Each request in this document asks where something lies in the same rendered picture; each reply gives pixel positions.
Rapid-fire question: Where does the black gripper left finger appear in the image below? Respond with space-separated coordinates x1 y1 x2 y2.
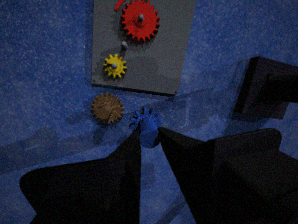
19 131 141 224

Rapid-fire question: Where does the blue gear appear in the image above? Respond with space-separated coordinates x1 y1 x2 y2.
129 106 164 149

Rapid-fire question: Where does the yellow gear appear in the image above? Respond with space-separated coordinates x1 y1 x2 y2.
103 54 127 78

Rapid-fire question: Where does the red gear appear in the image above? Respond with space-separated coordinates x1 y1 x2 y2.
120 0 160 43

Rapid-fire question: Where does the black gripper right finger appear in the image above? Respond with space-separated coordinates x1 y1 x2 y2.
158 127 282 224

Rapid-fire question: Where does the red curved arrow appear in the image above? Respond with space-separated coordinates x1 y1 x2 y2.
115 0 124 11

